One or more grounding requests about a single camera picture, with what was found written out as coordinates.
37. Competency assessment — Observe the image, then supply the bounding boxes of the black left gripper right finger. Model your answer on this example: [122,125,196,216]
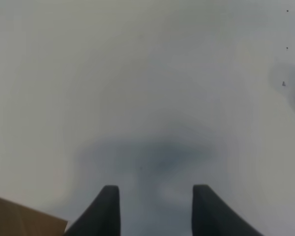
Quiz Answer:
[192,185,261,236]

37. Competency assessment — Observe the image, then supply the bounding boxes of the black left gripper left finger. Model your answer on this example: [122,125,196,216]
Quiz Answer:
[64,185,120,236]

